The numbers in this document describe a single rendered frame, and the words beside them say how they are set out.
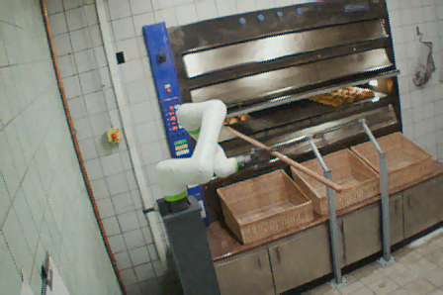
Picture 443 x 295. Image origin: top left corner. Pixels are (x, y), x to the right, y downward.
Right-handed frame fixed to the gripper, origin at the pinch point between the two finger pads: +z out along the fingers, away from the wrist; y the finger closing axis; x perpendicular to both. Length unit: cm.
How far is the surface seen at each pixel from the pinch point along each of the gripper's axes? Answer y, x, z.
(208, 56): -64, -60, -13
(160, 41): -83, -56, -45
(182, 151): -1, -56, -47
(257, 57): -55, -57, 23
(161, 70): -62, -56, -49
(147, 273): 88, -60, -97
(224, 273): 75, -5, -47
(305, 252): 82, -4, 14
